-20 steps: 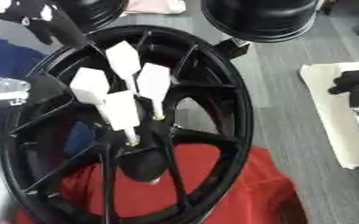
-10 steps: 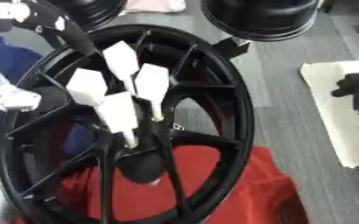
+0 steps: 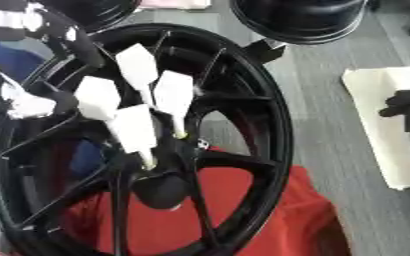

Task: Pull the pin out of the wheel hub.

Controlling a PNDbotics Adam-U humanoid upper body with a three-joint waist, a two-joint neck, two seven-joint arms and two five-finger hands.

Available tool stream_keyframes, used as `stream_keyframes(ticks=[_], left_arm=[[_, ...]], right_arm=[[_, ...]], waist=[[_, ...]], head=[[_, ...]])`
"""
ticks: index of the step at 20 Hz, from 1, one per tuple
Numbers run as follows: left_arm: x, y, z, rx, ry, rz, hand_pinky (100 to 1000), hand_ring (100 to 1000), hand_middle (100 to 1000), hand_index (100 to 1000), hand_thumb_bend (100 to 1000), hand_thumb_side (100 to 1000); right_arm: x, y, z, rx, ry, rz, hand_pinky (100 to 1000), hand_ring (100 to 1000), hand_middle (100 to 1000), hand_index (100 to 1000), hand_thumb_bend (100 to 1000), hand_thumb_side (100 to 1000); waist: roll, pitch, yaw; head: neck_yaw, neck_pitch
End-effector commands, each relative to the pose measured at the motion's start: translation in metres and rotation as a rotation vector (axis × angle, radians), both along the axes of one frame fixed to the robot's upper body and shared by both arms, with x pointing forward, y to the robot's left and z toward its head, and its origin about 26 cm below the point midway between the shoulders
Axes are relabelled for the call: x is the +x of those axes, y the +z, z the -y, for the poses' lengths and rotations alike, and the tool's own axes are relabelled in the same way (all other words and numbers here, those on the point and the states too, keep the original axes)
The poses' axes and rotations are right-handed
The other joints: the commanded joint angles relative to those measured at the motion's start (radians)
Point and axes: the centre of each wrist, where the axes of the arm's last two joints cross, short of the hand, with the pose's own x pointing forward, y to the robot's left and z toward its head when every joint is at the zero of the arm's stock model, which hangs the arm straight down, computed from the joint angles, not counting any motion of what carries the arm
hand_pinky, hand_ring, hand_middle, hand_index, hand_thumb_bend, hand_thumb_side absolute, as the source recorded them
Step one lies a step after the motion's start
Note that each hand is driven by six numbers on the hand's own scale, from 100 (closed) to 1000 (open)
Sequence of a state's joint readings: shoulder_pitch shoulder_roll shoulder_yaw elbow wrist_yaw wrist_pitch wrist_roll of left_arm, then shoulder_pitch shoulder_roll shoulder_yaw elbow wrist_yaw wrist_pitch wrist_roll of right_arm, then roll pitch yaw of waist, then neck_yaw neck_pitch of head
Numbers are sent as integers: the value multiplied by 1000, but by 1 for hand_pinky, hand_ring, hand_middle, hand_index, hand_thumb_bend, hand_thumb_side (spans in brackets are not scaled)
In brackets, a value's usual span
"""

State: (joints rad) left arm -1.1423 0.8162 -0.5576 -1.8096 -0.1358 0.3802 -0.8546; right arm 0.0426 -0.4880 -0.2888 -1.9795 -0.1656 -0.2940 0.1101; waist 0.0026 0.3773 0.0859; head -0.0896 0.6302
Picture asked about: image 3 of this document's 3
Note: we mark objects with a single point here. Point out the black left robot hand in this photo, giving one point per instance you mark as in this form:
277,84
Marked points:
77,40

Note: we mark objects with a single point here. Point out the black round wheel rim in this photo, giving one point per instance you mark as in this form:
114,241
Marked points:
106,11
299,18

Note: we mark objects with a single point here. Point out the black spoked wheel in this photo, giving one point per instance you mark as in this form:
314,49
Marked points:
267,110

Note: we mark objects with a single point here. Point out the white flat sheet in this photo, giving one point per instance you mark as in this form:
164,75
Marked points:
377,140

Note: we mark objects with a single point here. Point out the pale pink object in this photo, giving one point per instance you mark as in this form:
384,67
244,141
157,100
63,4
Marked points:
176,3

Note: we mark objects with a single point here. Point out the black angular bracket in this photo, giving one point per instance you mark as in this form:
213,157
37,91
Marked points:
264,51

